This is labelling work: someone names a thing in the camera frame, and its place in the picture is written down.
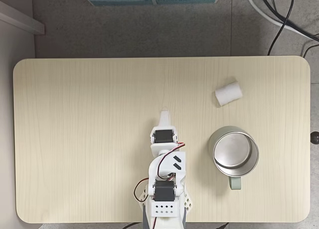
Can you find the black round knob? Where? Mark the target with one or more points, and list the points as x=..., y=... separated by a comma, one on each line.
x=315, y=138

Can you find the grey ledge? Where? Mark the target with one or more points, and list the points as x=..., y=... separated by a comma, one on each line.
x=22, y=17

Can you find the white gauze dressing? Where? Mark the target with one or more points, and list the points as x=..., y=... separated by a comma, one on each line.
x=228, y=94

